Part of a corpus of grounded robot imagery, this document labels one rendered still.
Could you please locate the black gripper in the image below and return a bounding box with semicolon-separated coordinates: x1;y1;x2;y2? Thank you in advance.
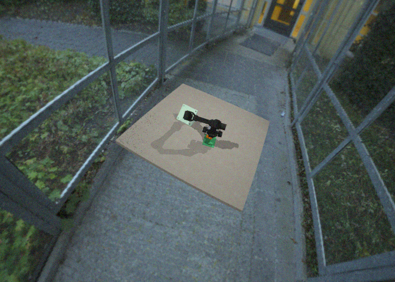
203;126;223;137

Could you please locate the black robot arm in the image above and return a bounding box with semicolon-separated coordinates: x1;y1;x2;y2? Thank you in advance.
183;110;227;138

